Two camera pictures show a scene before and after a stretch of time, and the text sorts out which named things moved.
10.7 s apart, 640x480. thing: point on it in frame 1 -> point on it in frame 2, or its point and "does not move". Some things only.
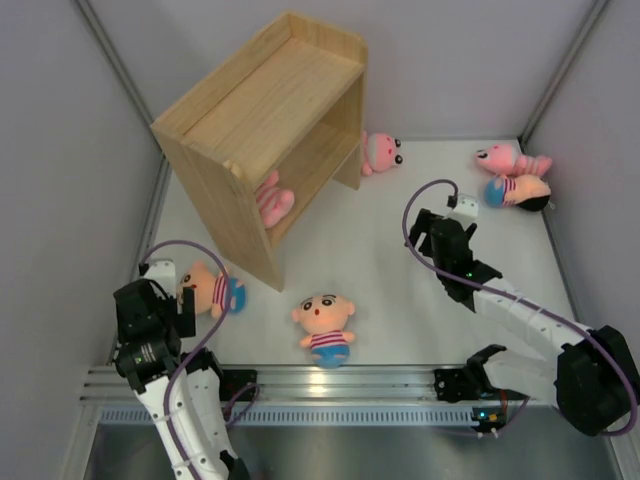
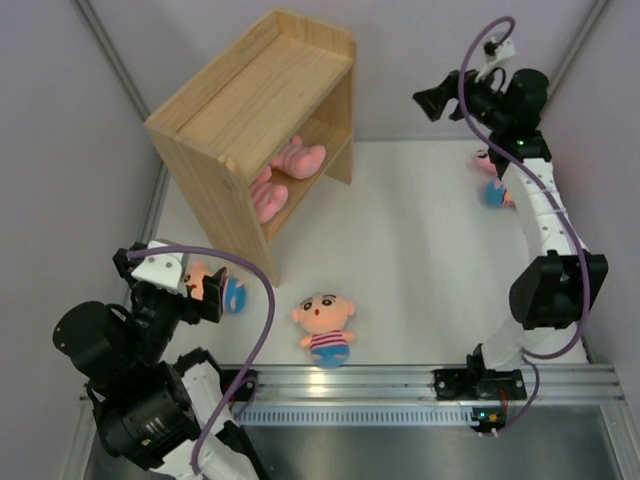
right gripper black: x=423 y=224 -> x=434 y=102
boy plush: x=325 y=316 does not move
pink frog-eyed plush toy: x=379 y=152 -> x=300 y=161
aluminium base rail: x=308 y=384 does not move
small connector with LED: x=489 y=418 does not move
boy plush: x=210 y=290 does not move
